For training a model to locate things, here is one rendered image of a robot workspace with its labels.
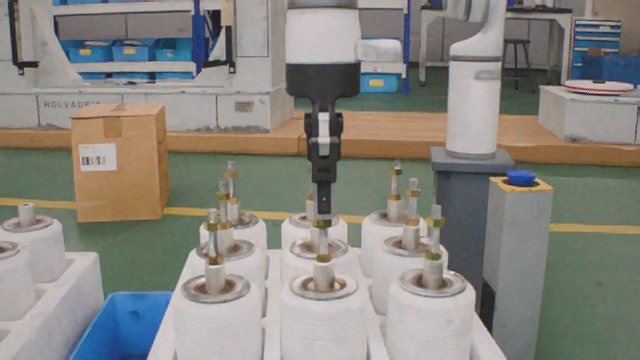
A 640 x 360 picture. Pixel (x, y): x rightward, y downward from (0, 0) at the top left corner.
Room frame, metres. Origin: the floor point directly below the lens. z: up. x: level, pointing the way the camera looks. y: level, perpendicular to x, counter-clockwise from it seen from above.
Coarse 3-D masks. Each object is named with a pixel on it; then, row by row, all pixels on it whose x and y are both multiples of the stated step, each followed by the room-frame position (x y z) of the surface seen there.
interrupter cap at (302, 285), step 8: (312, 272) 0.64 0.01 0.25; (336, 272) 0.64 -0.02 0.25; (296, 280) 0.62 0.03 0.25; (304, 280) 0.62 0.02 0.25; (312, 280) 0.62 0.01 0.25; (336, 280) 0.62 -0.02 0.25; (344, 280) 0.62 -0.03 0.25; (352, 280) 0.62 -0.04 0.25; (296, 288) 0.60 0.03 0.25; (304, 288) 0.60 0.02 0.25; (312, 288) 0.61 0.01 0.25; (336, 288) 0.60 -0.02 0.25; (344, 288) 0.60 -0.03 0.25; (352, 288) 0.60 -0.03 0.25; (304, 296) 0.58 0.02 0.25; (312, 296) 0.58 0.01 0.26; (320, 296) 0.58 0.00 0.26; (328, 296) 0.58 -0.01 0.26; (336, 296) 0.58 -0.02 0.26; (344, 296) 0.58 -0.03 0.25
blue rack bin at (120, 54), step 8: (120, 40) 5.75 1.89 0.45; (136, 40) 6.03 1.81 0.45; (144, 40) 6.02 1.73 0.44; (152, 40) 6.00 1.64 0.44; (160, 40) 5.81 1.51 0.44; (112, 48) 5.55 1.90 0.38; (120, 48) 5.54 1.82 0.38; (128, 48) 5.53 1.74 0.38; (136, 48) 5.52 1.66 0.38; (144, 48) 5.51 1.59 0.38; (152, 48) 5.62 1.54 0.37; (120, 56) 5.55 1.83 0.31; (128, 56) 5.54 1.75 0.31; (136, 56) 5.53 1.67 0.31; (144, 56) 5.52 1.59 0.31; (152, 56) 5.62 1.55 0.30
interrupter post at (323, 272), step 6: (318, 264) 0.60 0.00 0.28; (324, 264) 0.60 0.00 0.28; (330, 264) 0.60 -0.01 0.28; (318, 270) 0.60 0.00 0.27; (324, 270) 0.60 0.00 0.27; (330, 270) 0.60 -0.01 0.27; (318, 276) 0.60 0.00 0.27; (324, 276) 0.60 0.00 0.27; (330, 276) 0.60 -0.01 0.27; (318, 282) 0.60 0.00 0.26; (324, 282) 0.60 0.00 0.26; (330, 282) 0.60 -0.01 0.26; (318, 288) 0.60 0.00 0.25; (324, 288) 0.60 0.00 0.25; (330, 288) 0.60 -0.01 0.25
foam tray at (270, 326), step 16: (272, 256) 0.88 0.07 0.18; (272, 272) 0.82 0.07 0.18; (176, 288) 0.76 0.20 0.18; (272, 288) 0.76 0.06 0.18; (368, 288) 0.78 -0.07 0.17; (272, 304) 0.71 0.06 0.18; (368, 304) 0.71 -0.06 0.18; (272, 320) 0.67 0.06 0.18; (368, 320) 0.67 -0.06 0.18; (384, 320) 0.67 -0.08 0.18; (480, 320) 0.67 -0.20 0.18; (160, 336) 0.62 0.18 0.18; (272, 336) 0.63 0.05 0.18; (368, 336) 0.63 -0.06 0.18; (384, 336) 0.66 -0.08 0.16; (480, 336) 0.62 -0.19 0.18; (160, 352) 0.59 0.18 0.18; (272, 352) 0.59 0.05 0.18; (368, 352) 0.62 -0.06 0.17; (384, 352) 0.59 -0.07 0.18; (480, 352) 0.59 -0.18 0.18; (496, 352) 0.59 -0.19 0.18
